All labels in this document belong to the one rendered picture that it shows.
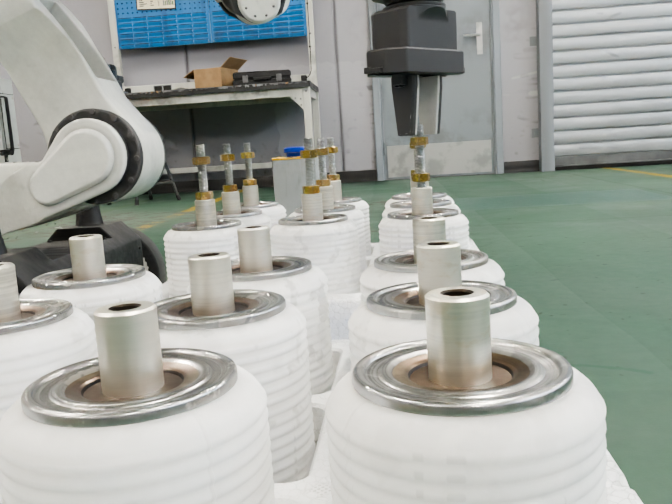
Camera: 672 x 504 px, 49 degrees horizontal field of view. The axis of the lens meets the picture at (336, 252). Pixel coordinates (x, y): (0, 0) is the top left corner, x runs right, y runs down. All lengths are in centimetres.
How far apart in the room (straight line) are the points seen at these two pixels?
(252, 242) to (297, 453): 16
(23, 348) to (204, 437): 17
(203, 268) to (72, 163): 77
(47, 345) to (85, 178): 75
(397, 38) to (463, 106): 520
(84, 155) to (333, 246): 49
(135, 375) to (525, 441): 13
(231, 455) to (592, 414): 12
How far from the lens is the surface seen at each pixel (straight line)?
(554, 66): 602
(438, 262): 36
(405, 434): 23
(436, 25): 78
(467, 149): 594
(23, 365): 39
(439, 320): 25
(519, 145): 600
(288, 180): 117
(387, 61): 73
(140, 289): 51
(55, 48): 120
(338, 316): 73
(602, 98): 608
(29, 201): 118
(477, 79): 596
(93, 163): 112
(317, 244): 75
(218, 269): 38
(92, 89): 117
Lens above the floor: 33
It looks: 9 degrees down
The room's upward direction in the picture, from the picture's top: 4 degrees counter-clockwise
